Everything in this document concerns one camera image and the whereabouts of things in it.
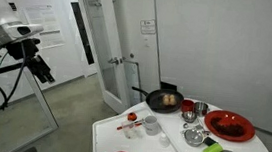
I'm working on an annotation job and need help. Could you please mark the red plate with beans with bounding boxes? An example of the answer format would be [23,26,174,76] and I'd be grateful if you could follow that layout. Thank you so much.
[204,110,255,142]

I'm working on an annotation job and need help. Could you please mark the black frying pan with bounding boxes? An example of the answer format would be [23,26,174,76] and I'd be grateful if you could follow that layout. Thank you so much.
[133,87,184,114]

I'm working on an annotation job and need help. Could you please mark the white glass door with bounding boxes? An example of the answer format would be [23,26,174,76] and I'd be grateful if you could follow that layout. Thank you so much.
[79,0,130,114]

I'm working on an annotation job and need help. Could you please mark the red handled utensil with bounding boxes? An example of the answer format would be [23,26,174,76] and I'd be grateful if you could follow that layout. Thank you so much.
[117,120,143,131]

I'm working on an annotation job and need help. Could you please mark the small white shaker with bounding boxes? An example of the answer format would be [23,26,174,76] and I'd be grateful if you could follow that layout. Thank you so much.
[159,133,170,147]

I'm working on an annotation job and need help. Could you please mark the small steel measuring spoons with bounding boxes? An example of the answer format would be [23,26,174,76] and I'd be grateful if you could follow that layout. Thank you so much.
[182,123,204,132]

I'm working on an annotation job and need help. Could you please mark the small steel bowl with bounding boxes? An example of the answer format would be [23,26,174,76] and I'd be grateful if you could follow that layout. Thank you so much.
[181,111,197,123]

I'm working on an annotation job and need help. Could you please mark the clear plastic measuring cup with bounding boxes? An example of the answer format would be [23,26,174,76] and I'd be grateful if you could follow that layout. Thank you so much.
[121,120,141,139]

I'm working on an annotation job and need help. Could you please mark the small red cup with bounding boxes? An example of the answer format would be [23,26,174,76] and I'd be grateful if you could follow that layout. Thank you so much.
[181,100,194,112]

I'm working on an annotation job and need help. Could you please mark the two eggs in pan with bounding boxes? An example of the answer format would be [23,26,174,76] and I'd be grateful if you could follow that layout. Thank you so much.
[163,94,177,106]

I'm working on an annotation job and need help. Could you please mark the wall sign plaque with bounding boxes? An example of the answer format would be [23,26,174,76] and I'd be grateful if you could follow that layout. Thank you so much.
[140,19,157,35]

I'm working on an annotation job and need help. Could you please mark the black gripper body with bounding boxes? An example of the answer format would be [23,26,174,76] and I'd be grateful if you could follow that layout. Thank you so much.
[6,38,55,84]

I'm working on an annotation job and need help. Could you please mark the white plastic tray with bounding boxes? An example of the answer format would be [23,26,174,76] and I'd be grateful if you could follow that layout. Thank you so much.
[92,114,178,152]

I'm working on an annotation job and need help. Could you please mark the green bottle black cap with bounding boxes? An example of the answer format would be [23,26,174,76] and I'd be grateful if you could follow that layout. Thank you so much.
[202,137,223,152]

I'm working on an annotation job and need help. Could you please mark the orange black round timer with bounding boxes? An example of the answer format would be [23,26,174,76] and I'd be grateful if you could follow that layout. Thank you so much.
[127,112,137,121]

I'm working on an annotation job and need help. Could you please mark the steel pot with lid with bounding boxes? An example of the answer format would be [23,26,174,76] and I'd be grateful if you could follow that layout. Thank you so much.
[182,129,206,147]

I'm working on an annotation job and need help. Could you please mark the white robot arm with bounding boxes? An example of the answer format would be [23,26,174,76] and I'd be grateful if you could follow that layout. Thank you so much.
[0,0,55,83]

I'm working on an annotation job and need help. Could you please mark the white ceramic mug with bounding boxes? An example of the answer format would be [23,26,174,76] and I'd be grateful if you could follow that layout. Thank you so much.
[142,115,160,136]

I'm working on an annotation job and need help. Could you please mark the small steel pot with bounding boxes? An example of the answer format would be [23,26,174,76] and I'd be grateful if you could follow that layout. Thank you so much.
[194,101,209,117]

